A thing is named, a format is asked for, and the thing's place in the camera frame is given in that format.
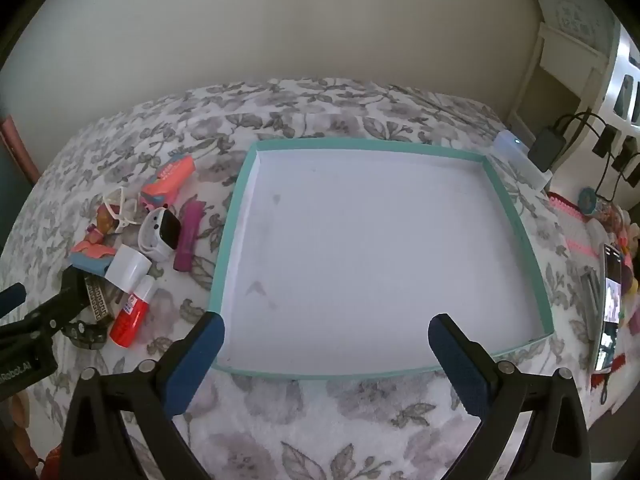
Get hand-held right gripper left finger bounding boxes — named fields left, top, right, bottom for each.
left=60, top=312, right=226, bottom=480

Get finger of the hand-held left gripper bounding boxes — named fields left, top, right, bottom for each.
left=0, top=266, right=91, bottom=348
left=0, top=282, right=27, bottom=320

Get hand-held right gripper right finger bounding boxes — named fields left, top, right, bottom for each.
left=427, top=314, right=593, bottom=480

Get black square block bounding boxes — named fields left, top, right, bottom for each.
left=62, top=274, right=120, bottom=351

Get pink and blue toy block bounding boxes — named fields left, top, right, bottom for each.
left=69, top=240, right=118, bottom=277

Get red glue bottle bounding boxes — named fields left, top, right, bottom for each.
left=109, top=276, right=156, bottom=348

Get teal shallow cardboard box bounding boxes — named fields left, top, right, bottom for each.
left=207, top=137, right=555, bottom=378

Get pink and blue toy gun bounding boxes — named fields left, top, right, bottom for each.
left=139, top=155, right=196, bottom=208

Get white plastic cup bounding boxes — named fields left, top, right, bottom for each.
left=103, top=245, right=152, bottom=292

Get small doll figure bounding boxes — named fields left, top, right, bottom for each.
left=85, top=202, right=118, bottom=241

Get white toy glasses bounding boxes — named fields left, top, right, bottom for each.
left=102, top=186, right=141, bottom=233

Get magenta tube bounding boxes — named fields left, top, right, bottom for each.
left=172, top=199, right=205, bottom=273

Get smartphone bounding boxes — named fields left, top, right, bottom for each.
left=592, top=242, right=626, bottom=373

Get teal round ornament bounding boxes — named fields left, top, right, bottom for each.
left=577, top=186, right=608, bottom=218

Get white device with light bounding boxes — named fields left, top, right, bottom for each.
left=492, top=130, right=553, bottom=191

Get black power adapter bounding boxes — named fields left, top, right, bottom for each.
left=529, top=127, right=565, bottom=171

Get black plug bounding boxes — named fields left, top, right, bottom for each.
left=592, top=125, right=618, bottom=158
left=612, top=135, right=640, bottom=172

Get grey floral blanket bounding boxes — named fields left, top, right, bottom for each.
left=0, top=77, right=601, bottom=480

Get white wooden shelf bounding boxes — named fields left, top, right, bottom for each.
left=507, top=20, right=623, bottom=133

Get pink wooden frame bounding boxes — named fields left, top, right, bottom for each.
left=0, top=115, right=41, bottom=186

